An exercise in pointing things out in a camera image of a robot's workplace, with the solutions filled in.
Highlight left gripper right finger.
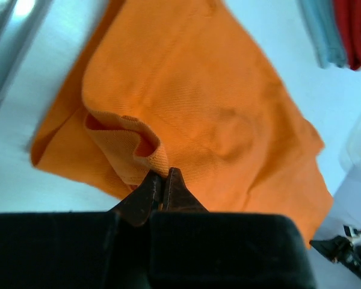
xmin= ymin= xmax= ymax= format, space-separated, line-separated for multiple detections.
xmin=162 ymin=167 xmax=208 ymax=213

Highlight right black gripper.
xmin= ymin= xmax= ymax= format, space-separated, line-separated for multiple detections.
xmin=309 ymin=237 xmax=361 ymax=279

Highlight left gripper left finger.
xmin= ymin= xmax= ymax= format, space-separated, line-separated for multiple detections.
xmin=110 ymin=171 xmax=162 ymax=226

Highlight orange trousers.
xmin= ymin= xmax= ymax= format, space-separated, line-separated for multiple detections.
xmin=31 ymin=1 xmax=333 ymax=241

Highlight light blue folded trousers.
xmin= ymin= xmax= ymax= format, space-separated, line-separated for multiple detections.
xmin=298 ymin=0 xmax=348 ymax=69

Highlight red folded trousers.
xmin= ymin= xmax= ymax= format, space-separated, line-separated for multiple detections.
xmin=333 ymin=1 xmax=361 ymax=70

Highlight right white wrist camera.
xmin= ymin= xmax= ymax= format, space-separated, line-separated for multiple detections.
xmin=343 ymin=225 xmax=361 ymax=245

